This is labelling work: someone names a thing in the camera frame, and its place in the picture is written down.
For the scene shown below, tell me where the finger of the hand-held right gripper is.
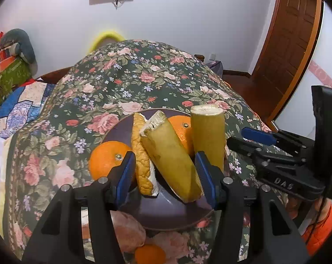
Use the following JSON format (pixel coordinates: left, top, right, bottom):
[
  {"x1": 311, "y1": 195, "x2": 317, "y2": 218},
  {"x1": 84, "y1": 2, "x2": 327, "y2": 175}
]
[
  {"x1": 241, "y1": 127, "x2": 305, "y2": 156},
  {"x1": 227, "y1": 137, "x2": 269, "y2": 168}
]

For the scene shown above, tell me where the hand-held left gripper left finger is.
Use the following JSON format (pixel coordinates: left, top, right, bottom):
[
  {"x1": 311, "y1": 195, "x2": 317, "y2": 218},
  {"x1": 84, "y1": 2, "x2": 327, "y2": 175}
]
[{"x1": 22, "y1": 151, "x2": 137, "y2": 264}]

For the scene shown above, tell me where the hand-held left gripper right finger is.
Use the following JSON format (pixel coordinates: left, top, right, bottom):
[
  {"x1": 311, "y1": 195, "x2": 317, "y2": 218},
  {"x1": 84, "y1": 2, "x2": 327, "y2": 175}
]
[{"x1": 195, "y1": 151, "x2": 310, "y2": 264}]

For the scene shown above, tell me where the large peeled pomelo segment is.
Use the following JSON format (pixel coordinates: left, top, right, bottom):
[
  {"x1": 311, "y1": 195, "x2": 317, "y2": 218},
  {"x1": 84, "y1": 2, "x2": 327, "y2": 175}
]
[{"x1": 131, "y1": 112, "x2": 160, "y2": 198}]

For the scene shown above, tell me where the large orange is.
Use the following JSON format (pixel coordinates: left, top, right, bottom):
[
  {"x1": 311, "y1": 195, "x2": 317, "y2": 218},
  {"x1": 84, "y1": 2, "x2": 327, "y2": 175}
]
[
  {"x1": 88, "y1": 141, "x2": 136, "y2": 186},
  {"x1": 167, "y1": 115, "x2": 195, "y2": 158}
]

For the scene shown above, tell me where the green sugarcane piece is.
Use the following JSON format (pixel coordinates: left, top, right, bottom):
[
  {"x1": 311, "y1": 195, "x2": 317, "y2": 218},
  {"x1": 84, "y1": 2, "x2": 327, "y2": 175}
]
[
  {"x1": 140, "y1": 110, "x2": 204, "y2": 202},
  {"x1": 190, "y1": 104, "x2": 226, "y2": 172}
]

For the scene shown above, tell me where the purple plate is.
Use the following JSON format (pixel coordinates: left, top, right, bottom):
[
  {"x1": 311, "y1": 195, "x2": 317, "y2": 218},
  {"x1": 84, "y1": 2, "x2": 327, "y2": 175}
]
[{"x1": 104, "y1": 108, "x2": 227, "y2": 231}]

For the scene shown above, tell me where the small peeled pomelo segment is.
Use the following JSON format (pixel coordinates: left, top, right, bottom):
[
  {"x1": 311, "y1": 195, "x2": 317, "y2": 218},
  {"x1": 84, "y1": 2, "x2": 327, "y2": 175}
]
[{"x1": 82, "y1": 209, "x2": 147, "y2": 253}]

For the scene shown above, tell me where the grey bag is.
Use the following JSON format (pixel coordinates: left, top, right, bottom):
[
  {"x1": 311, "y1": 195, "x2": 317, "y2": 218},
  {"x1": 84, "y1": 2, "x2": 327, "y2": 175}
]
[{"x1": 204, "y1": 60, "x2": 224, "y2": 76}]

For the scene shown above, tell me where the wooden wardrobe with heart stickers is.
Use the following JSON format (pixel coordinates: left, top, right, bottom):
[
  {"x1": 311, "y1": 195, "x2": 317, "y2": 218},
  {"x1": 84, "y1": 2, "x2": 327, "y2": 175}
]
[{"x1": 276, "y1": 0, "x2": 332, "y2": 132}]

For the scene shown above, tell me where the small orange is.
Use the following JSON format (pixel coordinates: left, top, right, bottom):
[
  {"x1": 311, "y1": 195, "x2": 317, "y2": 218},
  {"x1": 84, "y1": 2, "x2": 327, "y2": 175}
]
[{"x1": 135, "y1": 244, "x2": 166, "y2": 264}]

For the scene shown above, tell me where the floral quilt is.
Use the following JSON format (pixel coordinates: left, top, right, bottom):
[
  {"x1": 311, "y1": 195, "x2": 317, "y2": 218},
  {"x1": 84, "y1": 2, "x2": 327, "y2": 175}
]
[{"x1": 2, "y1": 39, "x2": 306, "y2": 264}]

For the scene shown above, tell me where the brown wooden door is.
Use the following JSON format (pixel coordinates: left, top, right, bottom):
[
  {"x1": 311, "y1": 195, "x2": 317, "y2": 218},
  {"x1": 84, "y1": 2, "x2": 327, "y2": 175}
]
[{"x1": 251, "y1": 0, "x2": 324, "y2": 127}]

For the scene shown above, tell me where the patchwork quilt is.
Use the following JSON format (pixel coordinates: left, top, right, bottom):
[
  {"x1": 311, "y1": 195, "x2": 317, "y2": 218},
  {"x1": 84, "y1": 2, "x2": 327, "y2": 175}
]
[{"x1": 0, "y1": 80, "x2": 56, "y2": 141}]

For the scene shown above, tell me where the green bag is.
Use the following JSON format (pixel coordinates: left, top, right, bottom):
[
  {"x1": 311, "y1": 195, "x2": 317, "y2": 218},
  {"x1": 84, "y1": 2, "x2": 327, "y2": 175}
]
[{"x1": 0, "y1": 58, "x2": 32, "y2": 105}]

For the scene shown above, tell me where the orange cardboard box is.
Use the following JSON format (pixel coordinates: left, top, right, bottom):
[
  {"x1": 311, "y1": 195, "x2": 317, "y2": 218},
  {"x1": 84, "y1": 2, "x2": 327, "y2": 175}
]
[{"x1": 0, "y1": 55, "x2": 19, "y2": 73}]

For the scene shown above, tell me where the grey plush toy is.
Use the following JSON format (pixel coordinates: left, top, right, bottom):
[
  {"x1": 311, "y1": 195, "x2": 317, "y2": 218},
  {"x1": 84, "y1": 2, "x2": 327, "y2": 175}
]
[{"x1": 0, "y1": 28, "x2": 38, "y2": 72}]

